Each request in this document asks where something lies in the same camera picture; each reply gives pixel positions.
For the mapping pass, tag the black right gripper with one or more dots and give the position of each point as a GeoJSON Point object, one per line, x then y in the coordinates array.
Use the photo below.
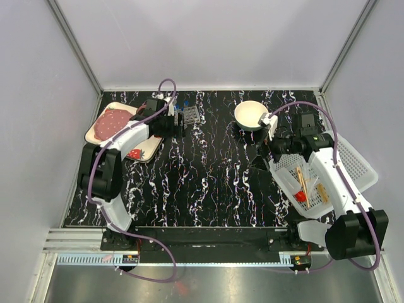
{"type": "Point", "coordinates": [259, 161]}

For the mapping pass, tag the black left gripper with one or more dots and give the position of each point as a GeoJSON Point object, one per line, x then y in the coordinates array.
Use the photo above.
{"type": "Point", "coordinates": [178, 130]}

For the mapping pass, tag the white wash bottle red cap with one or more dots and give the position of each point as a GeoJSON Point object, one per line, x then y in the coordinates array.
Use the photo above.
{"type": "Point", "coordinates": [292, 185]}

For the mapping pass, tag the wooden test tube clamp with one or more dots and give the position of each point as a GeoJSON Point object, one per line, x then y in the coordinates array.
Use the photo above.
{"type": "Point", "coordinates": [302, 195]}

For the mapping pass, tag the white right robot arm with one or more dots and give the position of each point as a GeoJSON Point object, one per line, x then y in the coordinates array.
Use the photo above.
{"type": "Point", "coordinates": [345, 237]}

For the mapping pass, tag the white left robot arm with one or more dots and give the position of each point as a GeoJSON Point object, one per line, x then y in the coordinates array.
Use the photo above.
{"type": "Point", "coordinates": [100, 174]}

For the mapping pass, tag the clear test tube rack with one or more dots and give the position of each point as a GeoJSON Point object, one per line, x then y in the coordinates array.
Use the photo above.
{"type": "Point", "coordinates": [191, 115]}

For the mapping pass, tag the white plastic basket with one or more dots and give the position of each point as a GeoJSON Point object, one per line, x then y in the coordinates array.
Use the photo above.
{"type": "Point", "coordinates": [357, 171]}

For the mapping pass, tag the strawberry print tray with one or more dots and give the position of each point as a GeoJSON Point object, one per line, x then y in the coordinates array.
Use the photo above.
{"type": "Point", "coordinates": [143, 152]}

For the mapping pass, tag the cream green bowl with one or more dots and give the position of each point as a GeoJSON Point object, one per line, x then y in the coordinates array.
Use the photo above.
{"type": "Point", "coordinates": [248, 113]}

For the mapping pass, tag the pink dotted plate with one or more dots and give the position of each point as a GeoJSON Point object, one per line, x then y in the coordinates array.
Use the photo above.
{"type": "Point", "coordinates": [110, 123]}

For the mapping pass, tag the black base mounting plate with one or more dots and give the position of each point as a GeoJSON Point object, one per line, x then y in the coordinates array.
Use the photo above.
{"type": "Point", "coordinates": [208, 244]}

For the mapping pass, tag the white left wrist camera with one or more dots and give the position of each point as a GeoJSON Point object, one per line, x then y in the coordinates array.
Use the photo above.
{"type": "Point", "coordinates": [171, 102]}

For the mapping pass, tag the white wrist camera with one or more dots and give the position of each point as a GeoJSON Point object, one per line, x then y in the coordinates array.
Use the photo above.
{"type": "Point", "coordinates": [269, 121]}
{"type": "Point", "coordinates": [171, 102]}

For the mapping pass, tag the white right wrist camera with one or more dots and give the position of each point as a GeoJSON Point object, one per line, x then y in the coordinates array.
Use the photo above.
{"type": "Point", "coordinates": [269, 121]}

